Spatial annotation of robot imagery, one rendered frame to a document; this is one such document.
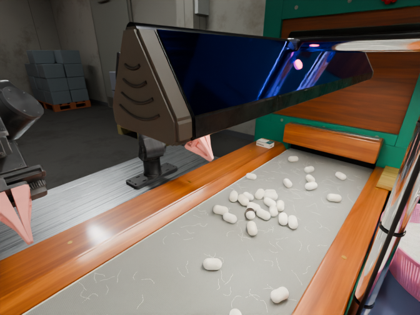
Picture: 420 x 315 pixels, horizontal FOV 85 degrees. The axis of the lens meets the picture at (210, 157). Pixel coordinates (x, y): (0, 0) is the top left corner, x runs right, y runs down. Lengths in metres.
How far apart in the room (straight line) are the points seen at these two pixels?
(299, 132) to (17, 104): 0.78
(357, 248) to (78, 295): 0.49
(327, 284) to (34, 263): 0.49
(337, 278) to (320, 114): 0.61
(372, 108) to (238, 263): 0.65
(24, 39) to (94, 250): 7.18
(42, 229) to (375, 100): 1.03
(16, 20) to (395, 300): 7.60
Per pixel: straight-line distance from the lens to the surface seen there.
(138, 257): 0.50
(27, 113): 0.44
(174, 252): 0.49
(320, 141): 0.88
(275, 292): 0.43
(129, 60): 0.17
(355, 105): 0.90
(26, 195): 0.42
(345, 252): 0.52
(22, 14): 7.62
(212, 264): 0.45
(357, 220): 0.61
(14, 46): 7.48
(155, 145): 0.83
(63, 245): 0.54
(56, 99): 5.93
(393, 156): 0.91
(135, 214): 0.56
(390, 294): 0.62
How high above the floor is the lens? 1.09
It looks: 24 degrees down
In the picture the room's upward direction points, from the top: straight up
